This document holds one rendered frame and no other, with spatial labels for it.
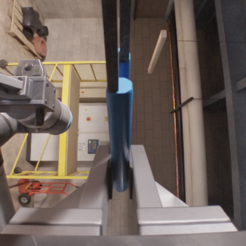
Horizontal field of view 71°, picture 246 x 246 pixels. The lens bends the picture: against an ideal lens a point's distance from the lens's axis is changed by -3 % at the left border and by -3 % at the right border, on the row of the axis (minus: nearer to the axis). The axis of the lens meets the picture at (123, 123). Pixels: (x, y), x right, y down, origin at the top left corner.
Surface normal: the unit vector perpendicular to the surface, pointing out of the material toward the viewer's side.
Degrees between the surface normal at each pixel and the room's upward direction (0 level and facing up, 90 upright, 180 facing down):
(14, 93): 90
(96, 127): 90
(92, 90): 90
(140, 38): 90
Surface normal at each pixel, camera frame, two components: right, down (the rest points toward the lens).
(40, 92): 0.00, -0.17
